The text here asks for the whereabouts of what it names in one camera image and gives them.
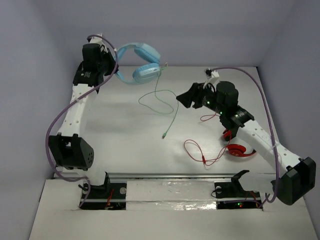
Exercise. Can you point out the red headphones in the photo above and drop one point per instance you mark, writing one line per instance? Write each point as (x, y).
(237, 147)

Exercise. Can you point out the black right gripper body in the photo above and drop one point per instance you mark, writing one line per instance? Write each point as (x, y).
(207, 99)

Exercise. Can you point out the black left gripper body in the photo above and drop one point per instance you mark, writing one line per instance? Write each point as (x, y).
(109, 64)

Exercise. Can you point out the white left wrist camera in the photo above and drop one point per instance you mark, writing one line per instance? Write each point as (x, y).
(96, 39)

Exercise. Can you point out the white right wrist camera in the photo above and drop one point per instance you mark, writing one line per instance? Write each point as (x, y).
(211, 75)

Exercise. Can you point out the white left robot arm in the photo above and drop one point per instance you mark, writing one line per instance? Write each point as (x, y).
(68, 147)

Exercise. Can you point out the light blue headphones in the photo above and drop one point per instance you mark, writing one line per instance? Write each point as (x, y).
(145, 73)

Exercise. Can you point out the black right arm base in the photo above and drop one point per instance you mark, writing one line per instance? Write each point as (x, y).
(230, 195)

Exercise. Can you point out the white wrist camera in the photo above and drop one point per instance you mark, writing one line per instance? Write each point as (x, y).
(211, 75)
(96, 39)

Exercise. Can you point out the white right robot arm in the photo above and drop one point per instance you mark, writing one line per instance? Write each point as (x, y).
(294, 176)

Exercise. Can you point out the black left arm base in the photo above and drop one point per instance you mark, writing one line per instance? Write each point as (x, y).
(112, 198)

